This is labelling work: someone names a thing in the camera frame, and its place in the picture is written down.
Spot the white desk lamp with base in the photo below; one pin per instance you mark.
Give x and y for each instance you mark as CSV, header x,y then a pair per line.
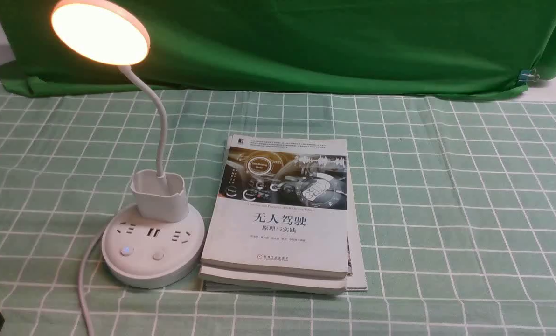
x,y
157,240

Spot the top white textbook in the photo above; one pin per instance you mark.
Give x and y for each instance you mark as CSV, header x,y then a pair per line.
x,y
278,233

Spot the lower white book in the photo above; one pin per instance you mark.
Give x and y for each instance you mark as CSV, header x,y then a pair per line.
x,y
218,279

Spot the thin bottom booklet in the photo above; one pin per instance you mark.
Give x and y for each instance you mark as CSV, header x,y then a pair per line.
x,y
356,252

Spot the green backdrop cloth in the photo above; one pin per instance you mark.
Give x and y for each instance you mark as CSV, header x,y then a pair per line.
x,y
459,49

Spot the green checkered tablecloth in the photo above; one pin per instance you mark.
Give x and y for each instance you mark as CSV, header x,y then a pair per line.
x,y
456,205

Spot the blue binder clip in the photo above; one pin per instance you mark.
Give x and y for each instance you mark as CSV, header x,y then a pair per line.
x,y
526,76

